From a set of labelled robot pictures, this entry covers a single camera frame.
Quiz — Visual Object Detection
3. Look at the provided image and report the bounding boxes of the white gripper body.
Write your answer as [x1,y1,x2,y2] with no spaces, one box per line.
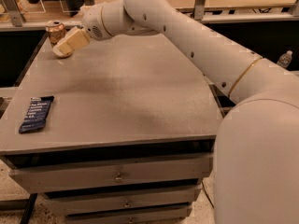
[81,5,106,40]

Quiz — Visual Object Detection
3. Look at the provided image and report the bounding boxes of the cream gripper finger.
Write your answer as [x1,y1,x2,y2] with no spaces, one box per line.
[52,42,73,58]
[64,27,91,49]

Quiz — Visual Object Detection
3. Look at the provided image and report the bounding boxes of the orange soda can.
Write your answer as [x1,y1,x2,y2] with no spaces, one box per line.
[46,21,66,46]

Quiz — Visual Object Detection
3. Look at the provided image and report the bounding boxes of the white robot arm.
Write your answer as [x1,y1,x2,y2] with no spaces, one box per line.
[53,0,299,224]

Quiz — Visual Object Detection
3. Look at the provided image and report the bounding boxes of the grey drawer cabinet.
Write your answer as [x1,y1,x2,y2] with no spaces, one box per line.
[0,35,222,224]

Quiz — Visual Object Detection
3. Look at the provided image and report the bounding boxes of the clear plastic water bottle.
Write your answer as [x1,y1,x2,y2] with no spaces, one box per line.
[277,50,292,68]

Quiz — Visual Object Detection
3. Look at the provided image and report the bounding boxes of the black floor cable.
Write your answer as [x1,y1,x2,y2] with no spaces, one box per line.
[201,181,216,209]

